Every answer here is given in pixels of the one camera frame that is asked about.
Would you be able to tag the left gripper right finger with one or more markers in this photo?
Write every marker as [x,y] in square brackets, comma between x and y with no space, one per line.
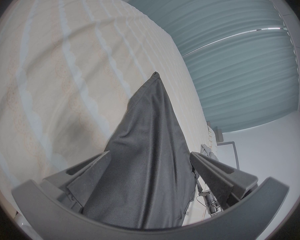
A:
[227,189]

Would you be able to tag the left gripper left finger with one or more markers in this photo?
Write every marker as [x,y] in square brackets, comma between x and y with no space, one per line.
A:
[76,191]

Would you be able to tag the black long-sleeved top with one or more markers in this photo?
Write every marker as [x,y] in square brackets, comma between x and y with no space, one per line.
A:
[145,146]

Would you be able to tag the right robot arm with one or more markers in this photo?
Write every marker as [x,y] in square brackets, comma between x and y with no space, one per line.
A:
[211,202]

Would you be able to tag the bed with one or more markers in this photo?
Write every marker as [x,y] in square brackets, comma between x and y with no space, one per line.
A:
[65,71]

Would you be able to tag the grey garment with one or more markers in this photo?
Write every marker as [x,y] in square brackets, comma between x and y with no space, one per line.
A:
[206,149]

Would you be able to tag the white printed pillow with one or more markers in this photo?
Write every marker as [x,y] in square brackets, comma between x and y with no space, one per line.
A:
[211,136]

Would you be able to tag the blue-green curtain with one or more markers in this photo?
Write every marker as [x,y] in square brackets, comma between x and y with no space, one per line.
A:
[240,84]
[202,14]

